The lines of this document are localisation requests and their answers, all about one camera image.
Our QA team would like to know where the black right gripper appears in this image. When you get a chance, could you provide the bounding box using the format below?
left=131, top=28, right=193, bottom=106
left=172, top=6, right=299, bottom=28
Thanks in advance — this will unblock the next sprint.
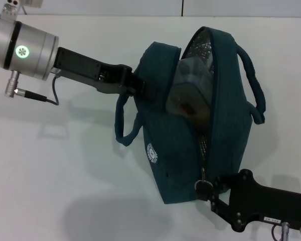
left=194, top=169, right=301, bottom=232

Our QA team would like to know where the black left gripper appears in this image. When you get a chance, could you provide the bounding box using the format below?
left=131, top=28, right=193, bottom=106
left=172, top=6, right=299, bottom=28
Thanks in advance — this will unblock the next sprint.
left=51, top=47, right=161, bottom=100

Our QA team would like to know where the clear container with blue-rimmed lid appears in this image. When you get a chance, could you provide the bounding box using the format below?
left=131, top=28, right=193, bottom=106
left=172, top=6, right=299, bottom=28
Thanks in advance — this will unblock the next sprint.
left=166, top=57, right=214, bottom=125

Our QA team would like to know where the dark teal insulated lunch bag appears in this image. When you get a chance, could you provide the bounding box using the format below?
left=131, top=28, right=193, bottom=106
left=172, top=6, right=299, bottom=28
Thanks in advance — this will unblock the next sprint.
left=114, top=26, right=266, bottom=205

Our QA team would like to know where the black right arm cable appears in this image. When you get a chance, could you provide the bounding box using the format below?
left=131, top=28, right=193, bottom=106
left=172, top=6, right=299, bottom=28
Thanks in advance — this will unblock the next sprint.
left=270, top=221, right=291, bottom=241

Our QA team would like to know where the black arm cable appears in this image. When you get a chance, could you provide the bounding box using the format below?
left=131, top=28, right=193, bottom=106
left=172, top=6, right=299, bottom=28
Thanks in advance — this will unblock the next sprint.
left=270, top=221, right=291, bottom=241
left=4, top=70, right=61, bottom=106

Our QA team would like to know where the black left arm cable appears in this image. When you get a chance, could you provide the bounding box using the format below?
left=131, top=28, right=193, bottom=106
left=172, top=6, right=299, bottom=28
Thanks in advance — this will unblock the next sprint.
left=4, top=70, right=61, bottom=106

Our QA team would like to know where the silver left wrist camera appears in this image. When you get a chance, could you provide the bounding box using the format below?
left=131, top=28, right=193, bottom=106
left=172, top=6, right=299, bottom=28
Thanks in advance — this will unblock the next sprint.
left=4, top=0, right=44, bottom=9

